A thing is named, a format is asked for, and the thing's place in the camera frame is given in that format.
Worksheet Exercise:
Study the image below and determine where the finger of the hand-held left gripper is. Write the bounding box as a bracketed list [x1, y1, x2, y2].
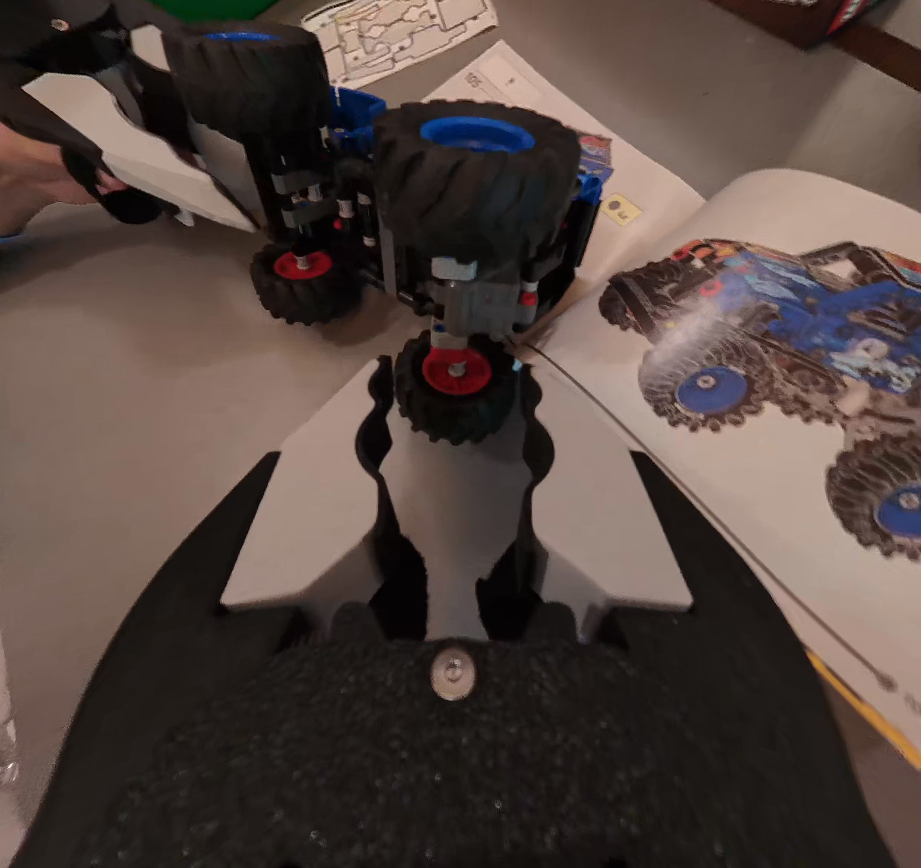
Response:
[22, 73, 261, 234]
[130, 23, 261, 225]

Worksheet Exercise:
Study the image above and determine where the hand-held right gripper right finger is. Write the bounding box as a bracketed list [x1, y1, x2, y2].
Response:
[476, 363, 694, 645]

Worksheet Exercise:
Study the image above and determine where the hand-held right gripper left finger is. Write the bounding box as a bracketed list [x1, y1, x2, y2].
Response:
[219, 356, 427, 640]

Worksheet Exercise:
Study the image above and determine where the blue lego monster truck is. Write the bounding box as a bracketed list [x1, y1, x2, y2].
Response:
[164, 19, 614, 446]

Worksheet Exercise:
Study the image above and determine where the lego instruction booklet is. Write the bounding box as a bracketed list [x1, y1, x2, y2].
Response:
[423, 39, 921, 773]

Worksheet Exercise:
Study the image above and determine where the person's left hand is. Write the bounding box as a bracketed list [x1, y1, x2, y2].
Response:
[0, 122, 110, 237]

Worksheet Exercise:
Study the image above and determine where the white sticker sheet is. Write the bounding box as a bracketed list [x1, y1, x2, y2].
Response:
[301, 0, 499, 89]

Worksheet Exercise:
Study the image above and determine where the clear plastic bag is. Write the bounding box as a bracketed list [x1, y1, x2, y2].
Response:
[0, 631, 20, 790]

